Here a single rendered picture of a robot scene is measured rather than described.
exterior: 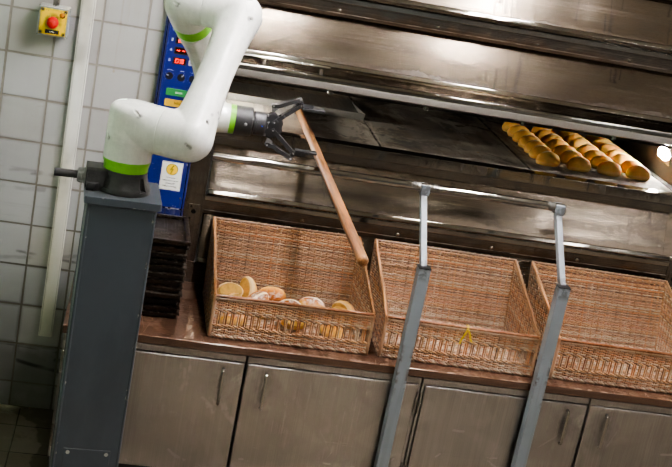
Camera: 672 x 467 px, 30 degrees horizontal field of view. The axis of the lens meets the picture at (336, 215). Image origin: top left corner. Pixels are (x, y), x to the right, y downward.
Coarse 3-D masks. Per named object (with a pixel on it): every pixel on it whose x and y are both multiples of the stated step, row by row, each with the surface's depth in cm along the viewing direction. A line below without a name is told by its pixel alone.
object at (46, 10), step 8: (40, 8) 419; (48, 8) 419; (56, 8) 419; (64, 8) 420; (40, 16) 419; (48, 16) 419; (56, 16) 420; (40, 24) 420; (64, 24) 421; (40, 32) 421; (48, 32) 421; (56, 32) 421; (64, 32) 422
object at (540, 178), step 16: (304, 144) 451; (320, 144) 452; (336, 144) 452; (352, 144) 456; (384, 160) 456; (400, 160) 457; (416, 160) 458; (432, 160) 459; (448, 160) 460; (464, 160) 465; (496, 176) 464; (512, 176) 464; (528, 176) 465; (544, 176) 466; (560, 176) 469; (592, 192) 470; (608, 192) 471; (624, 192) 472; (640, 192) 473; (656, 192) 474
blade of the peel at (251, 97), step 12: (240, 84) 521; (252, 84) 526; (228, 96) 490; (240, 96) 490; (252, 96) 491; (264, 96) 507; (276, 96) 511; (288, 96) 516; (300, 96) 521; (312, 96) 525; (324, 96) 530; (288, 108) 494; (324, 108) 496; (336, 108) 511; (348, 108) 516
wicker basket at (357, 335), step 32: (224, 224) 452; (256, 224) 454; (224, 256) 453; (256, 256) 455; (320, 256) 459; (352, 256) 461; (288, 288) 458; (320, 288) 460; (352, 288) 460; (224, 320) 414; (256, 320) 435; (288, 320) 418; (320, 320) 419; (352, 320) 421; (352, 352) 424
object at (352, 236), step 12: (300, 120) 468; (312, 132) 450; (312, 144) 433; (324, 168) 403; (324, 180) 394; (336, 192) 378; (336, 204) 368; (348, 216) 357; (348, 228) 347; (348, 240) 342; (360, 252) 327; (360, 264) 325
